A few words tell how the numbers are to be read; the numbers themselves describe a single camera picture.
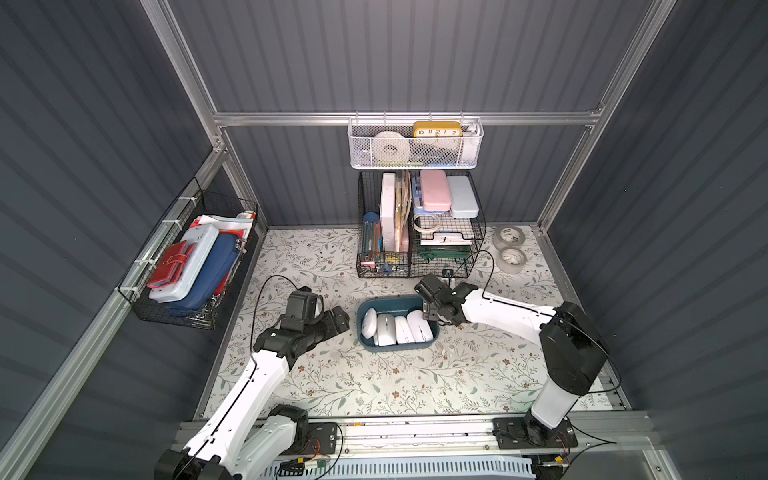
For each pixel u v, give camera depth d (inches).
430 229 36.0
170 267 24.4
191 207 30.3
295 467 28.3
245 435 17.8
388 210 35.9
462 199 37.9
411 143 34.8
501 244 44.0
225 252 27.6
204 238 27.3
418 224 37.7
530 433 26.1
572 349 18.2
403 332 35.0
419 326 34.3
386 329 34.3
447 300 26.0
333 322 28.6
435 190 37.0
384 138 32.5
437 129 34.2
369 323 34.9
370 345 34.0
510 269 42.6
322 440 28.9
